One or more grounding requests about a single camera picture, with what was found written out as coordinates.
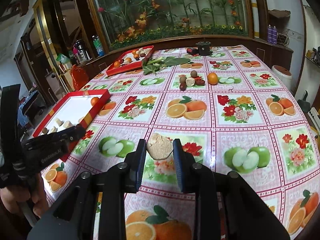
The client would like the beige hexagonal cake piece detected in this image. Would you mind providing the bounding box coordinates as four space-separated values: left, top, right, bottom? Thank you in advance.
146 133 173 160

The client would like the far red tray with fruits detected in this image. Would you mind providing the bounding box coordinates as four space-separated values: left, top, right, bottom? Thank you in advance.
105 46 154 77

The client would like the person's left hand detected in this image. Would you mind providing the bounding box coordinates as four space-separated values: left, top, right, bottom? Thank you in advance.
1 173 49 218

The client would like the brown kiwi front left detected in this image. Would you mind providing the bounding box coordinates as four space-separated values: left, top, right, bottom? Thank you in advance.
42 127 49 134

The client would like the brown kiwi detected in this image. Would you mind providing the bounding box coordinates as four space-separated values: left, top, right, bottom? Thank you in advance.
179 76 187 83
190 70 197 78
42 127 49 134

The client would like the small beige cake piece left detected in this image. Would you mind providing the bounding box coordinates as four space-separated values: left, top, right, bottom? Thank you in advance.
55 118 63 126

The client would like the large beige cake cylinder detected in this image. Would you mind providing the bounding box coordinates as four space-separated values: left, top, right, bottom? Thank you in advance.
63 121 74 128

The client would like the near red tray white inside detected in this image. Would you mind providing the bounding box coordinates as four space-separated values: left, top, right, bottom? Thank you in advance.
33 89 116 166

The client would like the floral fruit print tablecloth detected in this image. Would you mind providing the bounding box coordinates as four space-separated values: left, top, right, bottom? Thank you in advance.
42 45 319 239

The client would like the orange near centre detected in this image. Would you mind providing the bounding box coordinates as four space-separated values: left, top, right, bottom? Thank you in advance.
91 96 99 106

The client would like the orange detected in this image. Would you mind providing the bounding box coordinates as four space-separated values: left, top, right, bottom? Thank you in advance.
91 96 99 106
207 73 219 85

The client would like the dark red jujube left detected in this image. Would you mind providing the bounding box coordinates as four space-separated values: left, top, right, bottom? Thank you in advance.
179 82 187 91

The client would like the dark red jujube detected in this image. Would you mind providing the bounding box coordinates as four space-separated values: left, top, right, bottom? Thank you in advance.
179 82 187 91
195 79 205 86

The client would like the dark red jujube right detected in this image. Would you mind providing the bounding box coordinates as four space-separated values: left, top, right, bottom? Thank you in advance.
195 79 205 86

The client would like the brown kiwi middle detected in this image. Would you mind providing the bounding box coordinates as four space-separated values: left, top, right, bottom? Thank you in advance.
179 76 187 83

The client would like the red plastic bag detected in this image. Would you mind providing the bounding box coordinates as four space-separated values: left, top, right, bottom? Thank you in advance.
70 64 89 91

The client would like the orange on right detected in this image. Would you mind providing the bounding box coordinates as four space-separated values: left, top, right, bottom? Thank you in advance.
207 73 219 85

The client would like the brown kiwi far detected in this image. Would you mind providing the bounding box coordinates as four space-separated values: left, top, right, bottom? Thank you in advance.
190 70 197 78

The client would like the green leafy vegetable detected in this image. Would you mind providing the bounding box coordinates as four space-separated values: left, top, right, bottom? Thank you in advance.
142 56 190 75

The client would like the steel thermos flask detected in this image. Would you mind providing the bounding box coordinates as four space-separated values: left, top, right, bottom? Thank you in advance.
75 39 90 63

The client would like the small red black box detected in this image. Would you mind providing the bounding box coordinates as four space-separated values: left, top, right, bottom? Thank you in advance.
186 47 199 56

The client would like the green plastic bottle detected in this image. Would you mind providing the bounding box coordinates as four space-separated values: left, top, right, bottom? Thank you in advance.
93 35 105 56

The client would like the black round stand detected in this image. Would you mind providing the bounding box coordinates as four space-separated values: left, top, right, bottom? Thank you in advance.
196 41 213 56

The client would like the white stool red top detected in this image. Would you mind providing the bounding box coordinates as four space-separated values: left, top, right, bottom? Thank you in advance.
271 65 292 90

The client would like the flower mural glass panel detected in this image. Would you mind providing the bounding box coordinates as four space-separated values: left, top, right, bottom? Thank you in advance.
90 0 251 50

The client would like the purple bottles pair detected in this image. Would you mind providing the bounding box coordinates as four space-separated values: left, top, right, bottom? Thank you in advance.
267 24 278 45

